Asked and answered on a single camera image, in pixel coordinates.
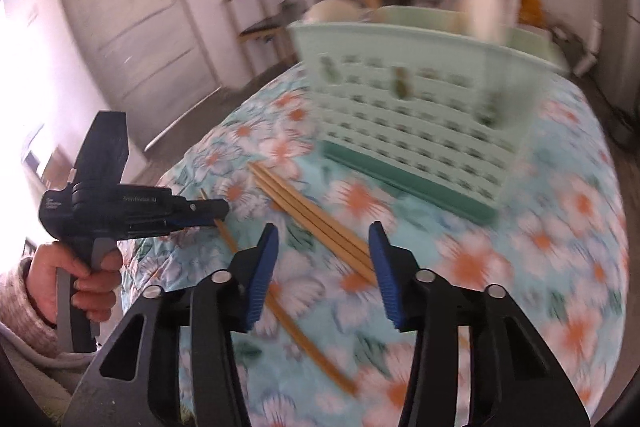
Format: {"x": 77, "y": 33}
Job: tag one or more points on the open cardboard box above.
{"x": 52, "y": 167}

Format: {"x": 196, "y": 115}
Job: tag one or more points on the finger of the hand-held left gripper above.
{"x": 200, "y": 208}
{"x": 192, "y": 222}

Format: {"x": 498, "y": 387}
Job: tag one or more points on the person's left forearm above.
{"x": 20, "y": 307}

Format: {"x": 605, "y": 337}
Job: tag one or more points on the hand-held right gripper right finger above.
{"x": 385, "y": 272}

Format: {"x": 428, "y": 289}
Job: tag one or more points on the cream plastic rice spoon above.
{"x": 482, "y": 7}

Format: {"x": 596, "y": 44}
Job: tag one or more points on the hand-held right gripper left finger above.
{"x": 262, "y": 267}

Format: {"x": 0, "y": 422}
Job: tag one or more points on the white door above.
{"x": 125, "y": 7}

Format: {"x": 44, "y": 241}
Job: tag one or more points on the single wooden chopstick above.
{"x": 330, "y": 364}

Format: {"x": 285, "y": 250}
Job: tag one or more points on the cream plastic ladle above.
{"x": 330, "y": 12}

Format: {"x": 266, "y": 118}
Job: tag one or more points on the white plastic panel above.
{"x": 589, "y": 52}

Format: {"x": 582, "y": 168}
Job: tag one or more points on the person's left hand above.
{"x": 45, "y": 277}

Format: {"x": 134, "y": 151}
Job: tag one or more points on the yellow plastic bag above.
{"x": 531, "y": 7}

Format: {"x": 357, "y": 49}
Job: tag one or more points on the wooden chair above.
{"x": 255, "y": 27}

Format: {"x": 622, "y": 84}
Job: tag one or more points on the green plastic utensil holder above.
{"x": 425, "y": 122}

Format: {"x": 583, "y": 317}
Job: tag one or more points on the floral blanket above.
{"x": 525, "y": 267}

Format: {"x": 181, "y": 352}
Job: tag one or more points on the olive green bag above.
{"x": 561, "y": 38}

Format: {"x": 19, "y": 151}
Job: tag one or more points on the person's grey clothing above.
{"x": 30, "y": 382}

